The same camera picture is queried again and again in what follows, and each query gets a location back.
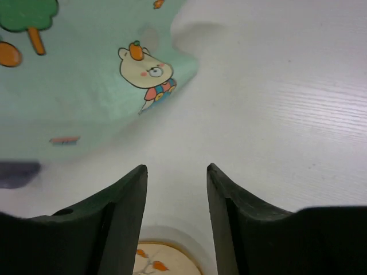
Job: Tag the purple ceramic mug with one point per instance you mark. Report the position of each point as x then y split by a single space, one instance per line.
18 174

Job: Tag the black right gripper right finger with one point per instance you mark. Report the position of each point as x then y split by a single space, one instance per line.
252 236

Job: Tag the bird painted ceramic plate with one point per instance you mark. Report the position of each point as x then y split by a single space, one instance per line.
166 250

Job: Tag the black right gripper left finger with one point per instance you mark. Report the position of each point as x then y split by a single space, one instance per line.
98 235

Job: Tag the green cartoon placemat cloth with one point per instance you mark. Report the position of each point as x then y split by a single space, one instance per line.
74 73

